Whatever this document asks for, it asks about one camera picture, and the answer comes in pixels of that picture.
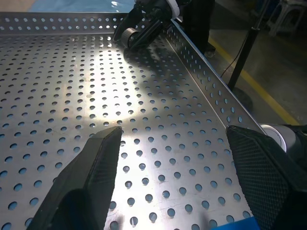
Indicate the blue plastic table cover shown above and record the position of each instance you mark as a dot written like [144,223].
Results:
[72,4]

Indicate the perforated metal tray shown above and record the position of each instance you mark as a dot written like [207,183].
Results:
[72,83]

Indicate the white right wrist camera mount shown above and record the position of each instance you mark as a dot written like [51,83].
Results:
[174,9]

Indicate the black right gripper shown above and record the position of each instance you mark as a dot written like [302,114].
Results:
[156,10]

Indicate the blue compartment tray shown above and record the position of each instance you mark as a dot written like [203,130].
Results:
[239,225]

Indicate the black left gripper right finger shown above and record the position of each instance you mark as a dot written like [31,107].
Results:
[263,179]

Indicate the white plastic stool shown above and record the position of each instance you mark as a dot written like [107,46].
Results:
[285,14]

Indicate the black pole stand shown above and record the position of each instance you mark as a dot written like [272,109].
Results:
[243,57]

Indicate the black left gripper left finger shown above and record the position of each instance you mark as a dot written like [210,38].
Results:
[91,167]

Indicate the silver metal cylinder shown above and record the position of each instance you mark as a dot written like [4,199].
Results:
[127,36]

